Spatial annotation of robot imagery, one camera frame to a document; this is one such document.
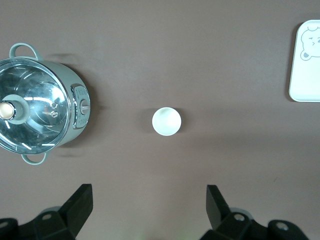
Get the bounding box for white plastic cup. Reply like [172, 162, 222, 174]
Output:
[151, 106, 182, 137]

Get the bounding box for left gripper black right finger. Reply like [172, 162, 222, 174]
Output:
[199, 184, 270, 240]

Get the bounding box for white tray with bear print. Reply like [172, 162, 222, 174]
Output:
[287, 19, 320, 103]

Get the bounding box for brown table cover mat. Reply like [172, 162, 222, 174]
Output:
[0, 0, 320, 240]

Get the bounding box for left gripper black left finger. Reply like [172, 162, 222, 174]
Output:
[19, 184, 94, 240]

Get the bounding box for glass pot lid with knob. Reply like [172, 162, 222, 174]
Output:
[0, 57, 71, 154]

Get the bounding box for green electric cooking pot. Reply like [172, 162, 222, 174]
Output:
[0, 42, 91, 166]

